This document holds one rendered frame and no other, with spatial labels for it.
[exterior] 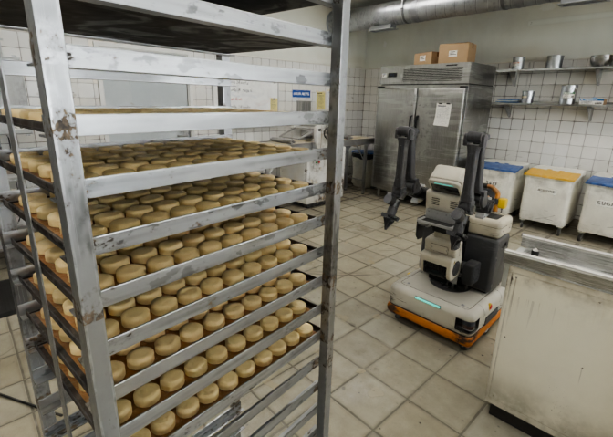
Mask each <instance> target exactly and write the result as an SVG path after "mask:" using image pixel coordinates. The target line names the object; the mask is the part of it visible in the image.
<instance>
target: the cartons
mask: <svg viewBox="0 0 613 437"><path fill-rule="evenodd" d="M476 47H477V46H476V45H475V44H474V43H471V42H463V43H452V44H441V45H440V50H439V52H434V51H431V52H425V53H419V54H415V56H414V65H423V64H440V63H457V62H474V61H475V54H476Z"/></svg>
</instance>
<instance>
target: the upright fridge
mask: <svg viewBox="0 0 613 437"><path fill-rule="evenodd" d="M495 72H496V67H495V66H490V65H485V64H480V63H475V62H457V63H440V64H423V65H406V66H388V67H381V73H380V85H381V86H380V87H378V89H379V90H378V103H377V115H376V128H375V140H374V152H373V165H372V177H371V186H370V188H376V189H377V194H378V195H377V196H379V193H380V190H384V191H388V192H392V186H393V183H394V180H395V175H396V166H397V156H398V146H399V143H398V139H395V129H396V128H397V127H399V126H407V127H414V128H416V129H419V133H417V137H416V148H415V174H416V178H418V179H419V183H420V184H425V186H426V187H427V188H429V189H430V188H431V187H430V184H429V179H430V177H431V174H432V173H433V171H434V169H435V168H436V166H437V165H446V166H452V167H459V168H465V167H466V161H467V146H463V137H464V134H465V133H468V131H478V132H487V127H488V120H489V115H490V108H491V103H492V96H493V91H494V87H493V85H494V78H495ZM437 103H451V104H452V107H451V114H450V118H449V124H448V127H446V126H437V125H433V123H434V119H435V114H436V108H437Z"/></svg>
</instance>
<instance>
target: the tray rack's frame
mask: <svg viewBox="0 0 613 437"><path fill-rule="evenodd" d="M24 6H25V11H26V21H27V27H28V33H29V38H30V44H31V49H32V55H33V60H34V66H35V72H36V82H37V87H38V93H39V98H40V104H41V109H42V115H43V121H44V126H45V132H46V137H47V147H48V153H49V159H50V164H51V170H52V175H53V181H54V186H55V192H56V197H57V208H58V213H59V219H60V224H61V230H62V235H63V241H64V246H65V252H66V258H67V263H68V273H69V279H70V284H71V290H72V296H73V301H74V307H75V312H76V318H77V323H78V334H79V339H80V345H81V350H82V356H83V361H84V367H85V372H86V378H87V384H88V394H89V399H90V405H91V410H92V416H93V421H94V427H95V433H96V437H121V432H120V426H119V414H118V407H117V401H116V394H115V388H114V381H113V375H112V368H111V362H110V355H109V343H108V337H107V330H106V324H105V318H104V311H103V305H102V298H101V292H100V285H99V273H98V267H97V260H96V254H95V247H94V241H93V234H92V228H91V221H90V215H89V208H88V197H87V190H86V184H85V177H84V171H83V164H82V158H81V151H80V145H79V138H78V126H77V120H76V113H75V107H74V100H73V94H72V87H71V81H70V75H69V68H68V56H67V50H66V43H65V37H64V30H63V24H62V17H61V11H60V4H59V0H24ZM0 89H1V94H2V99H3V103H4V109H5V117H6V122H7V127H8V132H9V137H10V141H11V146H12V151H13V155H14V161H15V166H16V174H17V179H18V183H19V189H20V193H21V198H22V203H23V207H24V213H25V218H26V226H27V231H28V235H29V241H30V245H31V250H32V255H33V259H34V264H35V270H36V278H37V282H38V287H39V293H40V297H41V302H42V307H43V311H44V316H45V321H46V326H47V334H48V339H49V344H50V349H51V354H52V359H53V363H54V368H55V373H56V378H57V386H58V391H59V396H60V401H61V406H62V411H63V415H64V420H65V424H66V430H67V435H68V437H73V436H72V431H71V427H70V421H69V417H68V407H67V403H66V398H65V392H64V388H63V383H62V379H61V373H60V368H59V364H58V358H57V350H56V344H55V340H54V335H53V329H52V325H51V320H50V315H49V310H48V305H47V296H46V291H45V287H44V281H43V277H42V272H41V266H40V262H39V257H38V252H37V247H36V238H35V233H34V228H33V224H32V218H31V213H30V209H29V203H28V199H27V194H26V185H25V180H24V175H23V170H22V165H21V161H20V155H19V150H18V146H17V141H16V132H15V127H14V122H13V117H12V112H11V107H10V102H9V97H8V92H7V87H6V83H5V73H4V69H3V64H2V58H1V54H0ZM6 191H10V186H9V181H8V177H7V172H6V169H5V168H3V167H1V166H0V192H6ZM14 230H18V227H17V222H16V214H15V213H13V212H12V211H11V210H9V209H8V208H3V209H0V238H1V242H2V247H3V251H4V255H5V263H6V267H7V272H8V275H9V280H10V285H11V288H12V293H13V298H14V301H15V306H16V313H17V318H18V322H19V327H20V331H21V335H22V340H23V344H24V348H25V353H26V360H27V365H28V368H29V373H30V378H31V381H32V386H33V391H34V394H35V399H36V406H37V411H38V415H39V420H40V424H41V428H42V433H43V437H46V435H45V431H44V429H45V428H46V427H48V426H50V425H51V424H53V423H55V422H57V418H56V414H55V411H52V412H50V413H48V414H46V415H44V416H43V414H42V413H41V411H40V409H39V405H38V400H40V399H42V398H44V397H46V396H47V395H50V394H51V391H50V387H49V382H48V381H47V382H45V383H43V384H41V385H38V386H37V385H36V384H35V383H34V380H33V376H32V371H31V370H33V369H36V368H39V367H41V366H43V365H46V364H45V361H44V360H43V358H42V357H41V355H40V354H39V353H38V352H36V353H34V354H31V355H30V354H29V352H28V351H27V349H26V342H25V338H29V337H32V336H34V335H36V334H39V332H38V330H37V328H36V327H35V326H34V324H33V323H32V322H31V320H30V319H29V320H26V321H23V320H22V319H21V317H20V316H19V311H18V307H17V306H18V305H22V304H25V303H27V302H30V301H33V300H32V296H31V294H30V293H29V291H28V290H27V289H26V288H25V287H24V286H23V285H20V286H15V285H14V283H13V282H12V277H11V273H10V270H12V269H16V268H19V267H23V266H26V264H25V259H24V256H23V255H22V254H21V253H20V252H19V251H18V250H17V249H16V248H15V247H13V248H9V249H7V248H6V247H5V244H4V239H3V235H2V233H4V232H9V231H14Z"/></svg>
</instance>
